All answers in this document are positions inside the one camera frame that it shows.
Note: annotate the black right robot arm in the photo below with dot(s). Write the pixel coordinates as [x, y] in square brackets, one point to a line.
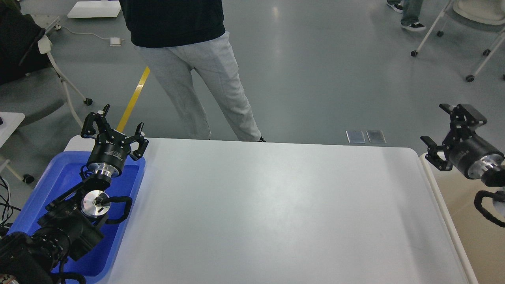
[496, 197]

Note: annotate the white plastic bin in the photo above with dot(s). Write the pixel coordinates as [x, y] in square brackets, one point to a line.
[482, 240]

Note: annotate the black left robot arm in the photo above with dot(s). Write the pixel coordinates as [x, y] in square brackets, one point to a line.
[71, 227]

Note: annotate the metal floor plate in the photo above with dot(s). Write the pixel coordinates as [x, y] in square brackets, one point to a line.
[356, 137]
[376, 137]

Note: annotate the metal floor plate right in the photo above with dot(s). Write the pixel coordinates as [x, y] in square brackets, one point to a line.
[376, 137]

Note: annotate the person in grey trousers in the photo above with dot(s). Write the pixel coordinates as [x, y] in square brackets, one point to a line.
[176, 37]

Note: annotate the white chair frame with casters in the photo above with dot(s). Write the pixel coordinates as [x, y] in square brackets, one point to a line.
[478, 15]

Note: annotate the grey office chair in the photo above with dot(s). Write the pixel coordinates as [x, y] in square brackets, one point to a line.
[31, 82]

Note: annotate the metal floor plate left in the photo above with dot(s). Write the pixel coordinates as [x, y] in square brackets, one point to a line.
[356, 137]

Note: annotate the white flat board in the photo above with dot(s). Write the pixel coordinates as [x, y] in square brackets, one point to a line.
[95, 9]

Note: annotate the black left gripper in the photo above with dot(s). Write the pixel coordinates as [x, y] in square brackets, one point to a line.
[108, 152]

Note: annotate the yellow floor tape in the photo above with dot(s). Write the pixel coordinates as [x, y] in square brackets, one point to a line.
[133, 100]

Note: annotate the blue plastic bin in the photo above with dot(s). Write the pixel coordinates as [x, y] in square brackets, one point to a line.
[62, 173]

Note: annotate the white power adapter with cable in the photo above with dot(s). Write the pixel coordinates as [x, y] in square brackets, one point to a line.
[112, 41]

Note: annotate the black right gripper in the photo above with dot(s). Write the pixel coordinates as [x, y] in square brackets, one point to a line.
[474, 157]

